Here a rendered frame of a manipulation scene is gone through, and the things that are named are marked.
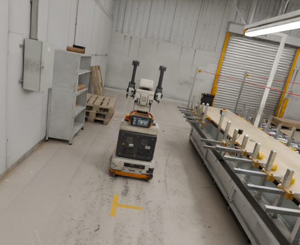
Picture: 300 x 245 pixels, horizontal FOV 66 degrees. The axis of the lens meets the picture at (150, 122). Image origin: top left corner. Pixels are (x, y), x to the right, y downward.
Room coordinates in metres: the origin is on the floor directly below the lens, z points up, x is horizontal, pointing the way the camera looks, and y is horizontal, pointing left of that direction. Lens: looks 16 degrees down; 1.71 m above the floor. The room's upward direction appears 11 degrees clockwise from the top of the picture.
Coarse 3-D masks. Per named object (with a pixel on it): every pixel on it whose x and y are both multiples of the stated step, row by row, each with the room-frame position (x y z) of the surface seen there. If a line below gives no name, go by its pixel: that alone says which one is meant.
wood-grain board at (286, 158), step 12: (204, 108) 4.80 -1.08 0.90; (216, 108) 5.10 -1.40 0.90; (216, 120) 3.85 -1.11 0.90; (228, 120) 4.06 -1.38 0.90; (240, 120) 4.28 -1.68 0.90; (228, 132) 3.18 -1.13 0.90; (252, 132) 3.48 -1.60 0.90; (264, 132) 3.64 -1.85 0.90; (240, 144) 2.70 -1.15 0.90; (252, 144) 2.81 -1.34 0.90; (264, 144) 2.91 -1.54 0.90; (276, 144) 3.03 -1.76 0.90; (264, 156) 2.43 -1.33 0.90; (276, 156) 2.52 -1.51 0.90; (288, 156) 2.61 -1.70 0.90; (264, 168) 2.11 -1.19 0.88; (276, 180) 1.90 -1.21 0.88
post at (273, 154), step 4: (272, 152) 1.83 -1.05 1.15; (276, 152) 1.83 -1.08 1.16; (272, 156) 1.83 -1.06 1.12; (268, 160) 1.84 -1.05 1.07; (272, 160) 1.83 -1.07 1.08; (268, 164) 1.83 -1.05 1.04; (272, 164) 1.83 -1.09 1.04; (268, 168) 1.83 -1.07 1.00; (260, 180) 1.86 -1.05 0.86; (264, 180) 1.83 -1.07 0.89; (260, 184) 1.84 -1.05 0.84; (264, 184) 1.83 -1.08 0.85; (256, 192) 1.85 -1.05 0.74; (260, 192) 1.83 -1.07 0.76; (260, 196) 1.83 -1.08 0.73
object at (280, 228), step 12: (192, 120) 4.38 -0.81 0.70; (204, 132) 3.67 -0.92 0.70; (228, 168) 2.43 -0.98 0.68; (240, 180) 2.13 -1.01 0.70; (252, 192) 1.92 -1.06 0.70; (252, 204) 1.81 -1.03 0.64; (264, 204) 1.76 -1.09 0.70; (264, 216) 1.63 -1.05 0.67; (276, 216) 1.57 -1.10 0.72; (276, 228) 1.47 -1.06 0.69; (288, 240) 1.35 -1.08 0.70
